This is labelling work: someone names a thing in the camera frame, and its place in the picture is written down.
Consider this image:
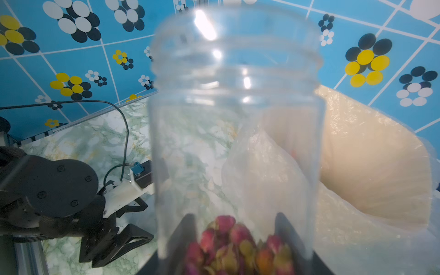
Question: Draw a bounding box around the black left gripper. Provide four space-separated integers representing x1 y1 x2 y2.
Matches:
79 197 154 268

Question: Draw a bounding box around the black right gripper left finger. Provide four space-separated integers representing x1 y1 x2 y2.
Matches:
136 251 159 275

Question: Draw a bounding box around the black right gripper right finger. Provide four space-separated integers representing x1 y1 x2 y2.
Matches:
311 252 335 275

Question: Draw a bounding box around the clear jar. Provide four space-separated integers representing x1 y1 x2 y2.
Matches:
148 5 325 275

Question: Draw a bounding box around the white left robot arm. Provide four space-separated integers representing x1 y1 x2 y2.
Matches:
1 146 154 268

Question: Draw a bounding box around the clear plastic bin liner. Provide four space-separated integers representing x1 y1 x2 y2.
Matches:
222 109 440 275

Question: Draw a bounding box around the cream plastic trash bin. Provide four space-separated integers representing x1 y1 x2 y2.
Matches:
253 87 434 234

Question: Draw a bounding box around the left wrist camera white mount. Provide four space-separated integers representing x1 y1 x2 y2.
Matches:
99 160 154 218

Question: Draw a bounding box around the aluminium frame post left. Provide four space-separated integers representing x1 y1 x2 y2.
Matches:
15 91 158 147

